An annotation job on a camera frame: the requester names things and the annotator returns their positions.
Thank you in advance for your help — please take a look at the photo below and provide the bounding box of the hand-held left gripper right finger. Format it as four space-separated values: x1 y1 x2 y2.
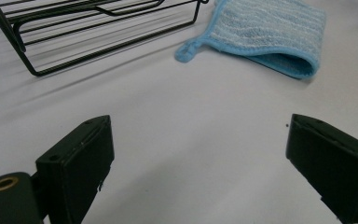
285 113 358 224

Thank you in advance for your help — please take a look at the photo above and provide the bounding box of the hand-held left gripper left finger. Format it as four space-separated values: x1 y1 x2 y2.
35 115 116 224

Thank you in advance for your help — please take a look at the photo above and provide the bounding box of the black wire rack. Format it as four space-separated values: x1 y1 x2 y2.
0 0 211 77

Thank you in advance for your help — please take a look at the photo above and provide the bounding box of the blue striped cloth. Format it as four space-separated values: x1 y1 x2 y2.
174 0 327 79

